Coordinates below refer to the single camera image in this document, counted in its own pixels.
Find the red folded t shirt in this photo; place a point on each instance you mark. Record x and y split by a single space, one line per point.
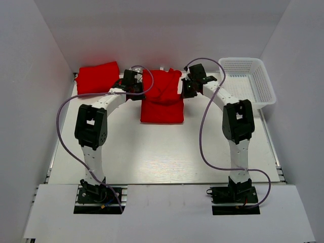
97 79

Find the white plastic mesh basket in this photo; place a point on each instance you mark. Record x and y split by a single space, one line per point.
247 78

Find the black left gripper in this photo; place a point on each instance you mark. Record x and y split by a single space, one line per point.
138 91

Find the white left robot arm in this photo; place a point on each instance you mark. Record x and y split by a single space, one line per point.
91 129

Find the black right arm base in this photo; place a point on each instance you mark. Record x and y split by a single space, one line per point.
234 199

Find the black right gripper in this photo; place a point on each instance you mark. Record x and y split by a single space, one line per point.
186 89

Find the red t shirt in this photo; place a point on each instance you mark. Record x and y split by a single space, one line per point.
97 79
162 104

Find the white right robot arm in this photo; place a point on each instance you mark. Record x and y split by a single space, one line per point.
237 120

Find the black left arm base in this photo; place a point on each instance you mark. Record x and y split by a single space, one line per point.
100 200

